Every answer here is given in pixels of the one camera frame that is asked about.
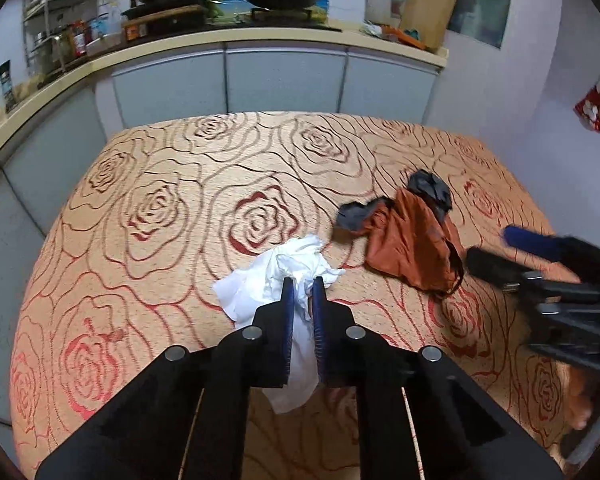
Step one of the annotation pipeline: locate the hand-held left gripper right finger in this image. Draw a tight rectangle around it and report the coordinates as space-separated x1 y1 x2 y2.
311 275 566 480

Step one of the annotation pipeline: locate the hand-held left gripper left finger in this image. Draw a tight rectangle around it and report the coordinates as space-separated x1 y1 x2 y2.
35 276 297 480

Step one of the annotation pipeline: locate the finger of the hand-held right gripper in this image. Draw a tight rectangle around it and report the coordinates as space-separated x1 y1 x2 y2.
502 225 600 281
466 246 546 292

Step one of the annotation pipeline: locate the small white tissue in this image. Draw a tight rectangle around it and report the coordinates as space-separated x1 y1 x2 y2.
212 234 347 415

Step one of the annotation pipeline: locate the orange brown snack wrapper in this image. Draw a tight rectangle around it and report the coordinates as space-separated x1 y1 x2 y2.
334 170 466 298

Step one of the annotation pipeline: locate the person's right hand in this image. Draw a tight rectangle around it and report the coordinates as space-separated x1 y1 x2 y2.
562 362 600 433

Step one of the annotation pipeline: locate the rose print tablecloth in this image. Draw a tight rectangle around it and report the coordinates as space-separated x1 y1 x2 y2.
9 111 586 480

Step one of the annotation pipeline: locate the red hanging ornament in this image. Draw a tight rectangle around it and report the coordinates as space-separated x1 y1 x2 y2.
573 77 600 133

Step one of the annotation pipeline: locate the frosted glass panel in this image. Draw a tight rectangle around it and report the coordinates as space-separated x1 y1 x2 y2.
387 0 516 51

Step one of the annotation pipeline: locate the orange kitchen utensil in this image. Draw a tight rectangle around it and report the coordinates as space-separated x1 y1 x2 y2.
362 20 428 51

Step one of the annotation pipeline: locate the wooden cutting board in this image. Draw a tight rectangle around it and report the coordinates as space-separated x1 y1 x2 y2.
399 0 463 51

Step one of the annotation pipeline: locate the translucent plastic bottle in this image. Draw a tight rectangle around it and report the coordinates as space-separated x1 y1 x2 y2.
365 0 393 23

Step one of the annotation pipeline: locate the black gas stove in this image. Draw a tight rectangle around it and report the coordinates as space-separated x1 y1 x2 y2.
120 0 343 31

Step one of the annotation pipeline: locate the red sauce bottle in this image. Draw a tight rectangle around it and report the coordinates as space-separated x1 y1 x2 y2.
71 20 88 58

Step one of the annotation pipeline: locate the dark upright pouch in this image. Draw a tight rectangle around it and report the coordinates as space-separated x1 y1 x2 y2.
0 60 18 113

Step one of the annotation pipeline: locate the metal spice rack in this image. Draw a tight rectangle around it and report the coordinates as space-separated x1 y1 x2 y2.
22 0 106 68

